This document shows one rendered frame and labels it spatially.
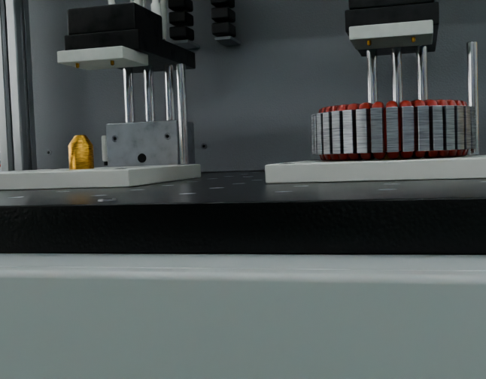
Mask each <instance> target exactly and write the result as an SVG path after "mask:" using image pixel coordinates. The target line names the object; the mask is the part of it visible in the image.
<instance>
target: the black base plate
mask: <svg viewBox="0 0 486 379"><path fill-rule="evenodd" d="M0 253H229V254H445V255H486V178H482V179H450V180H389V181H358V182H327V183H266V175H265V171H229V172H204V173H201V177H199V178H193V179H187V180H176V181H171V182H165V183H154V184H148V185H142V186H131V187H112V188H81V189H20V190H0Z"/></svg>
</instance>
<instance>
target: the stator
mask: <svg viewBox="0 0 486 379"><path fill-rule="evenodd" d="M311 145H312V155H319V156H320V160H323V161H343V160H344V161H348V160H362V159H365V160H371V159H374V158H376V159H384V158H385V157H386V155H387V156H388V158H390V159H396V158H397V157H398V155H399V156H400V157H401V158H403V159H409V158H410V157H412V158H416V159H419V158H422V157H424V158H433V157H452V156H466V155H467V153H468V150H469V149H476V120H475V107H473V106H467V103H466V102H465V101H461V100H451V99H446V100H443V99H437V100H432V99H427V100H423V101H422V100H420V99H417V100H414V101H411V102H410V101H408V100H402V101H401V102H400V103H399V104H397V103H396V102H395V101H388V102H387V104H386V107H385V105H384V103H383V102H375V103H373V104H372V103H370V102H364V103H362V104H359V103H353V104H350V105H347V104H344V105H333V106H328V107H325V108H321V109H319V112H318V114H312V115H311Z"/></svg>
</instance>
